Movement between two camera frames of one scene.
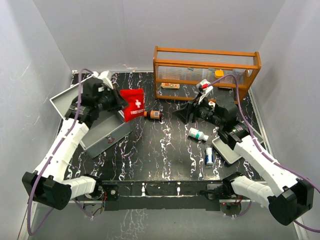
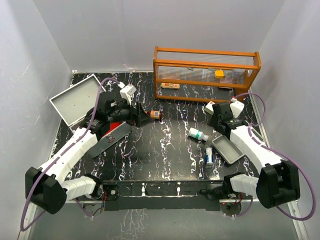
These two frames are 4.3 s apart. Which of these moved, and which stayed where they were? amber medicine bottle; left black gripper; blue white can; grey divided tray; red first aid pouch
Moved: red first aid pouch; left black gripper
Stayed: grey divided tray; blue white can; amber medicine bottle
